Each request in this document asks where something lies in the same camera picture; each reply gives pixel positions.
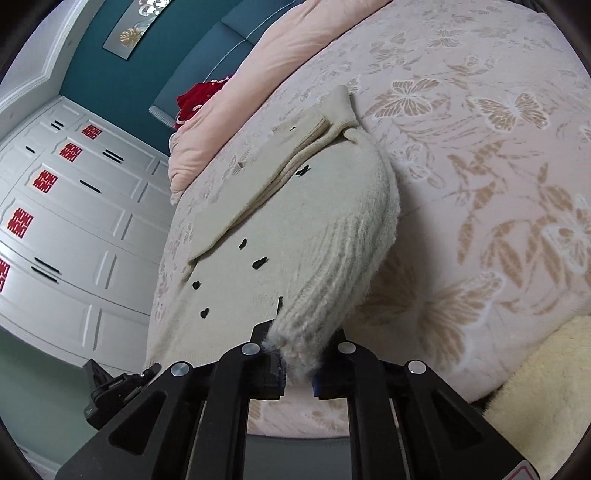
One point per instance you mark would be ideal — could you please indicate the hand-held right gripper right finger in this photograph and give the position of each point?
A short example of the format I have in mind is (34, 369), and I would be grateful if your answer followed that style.
(316, 384)

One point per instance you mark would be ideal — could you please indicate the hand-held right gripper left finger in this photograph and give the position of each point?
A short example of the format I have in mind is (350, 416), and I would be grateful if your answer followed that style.
(279, 372)

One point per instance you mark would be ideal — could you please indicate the cream knit sweater black buttons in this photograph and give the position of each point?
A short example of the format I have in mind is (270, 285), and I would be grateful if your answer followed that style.
(300, 221)

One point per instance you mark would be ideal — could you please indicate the red paper wardrobe decoration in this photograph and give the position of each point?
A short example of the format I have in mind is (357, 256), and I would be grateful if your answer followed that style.
(3, 275)
(70, 152)
(45, 181)
(92, 131)
(21, 222)

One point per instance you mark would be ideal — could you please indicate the white panelled wardrobe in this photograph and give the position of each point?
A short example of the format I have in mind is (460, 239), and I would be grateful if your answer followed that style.
(92, 221)

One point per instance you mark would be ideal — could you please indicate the yellow fluffy blanket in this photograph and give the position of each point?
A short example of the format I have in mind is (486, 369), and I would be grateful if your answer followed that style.
(554, 392)

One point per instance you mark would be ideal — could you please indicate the pink butterfly print bedspread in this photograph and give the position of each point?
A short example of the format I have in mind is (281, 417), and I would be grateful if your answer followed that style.
(461, 184)

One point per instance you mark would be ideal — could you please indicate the red cloth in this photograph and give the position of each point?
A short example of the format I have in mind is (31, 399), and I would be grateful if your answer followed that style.
(191, 99)

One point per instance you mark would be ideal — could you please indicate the pink quilt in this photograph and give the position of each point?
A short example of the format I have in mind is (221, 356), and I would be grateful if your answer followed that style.
(258, 83)

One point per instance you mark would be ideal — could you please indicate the teal padded headboard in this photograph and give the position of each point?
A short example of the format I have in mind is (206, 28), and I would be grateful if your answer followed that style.
(194, 69)

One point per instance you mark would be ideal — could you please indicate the silver leaf wall art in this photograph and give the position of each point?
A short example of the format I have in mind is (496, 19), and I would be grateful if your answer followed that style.
(134, 27)

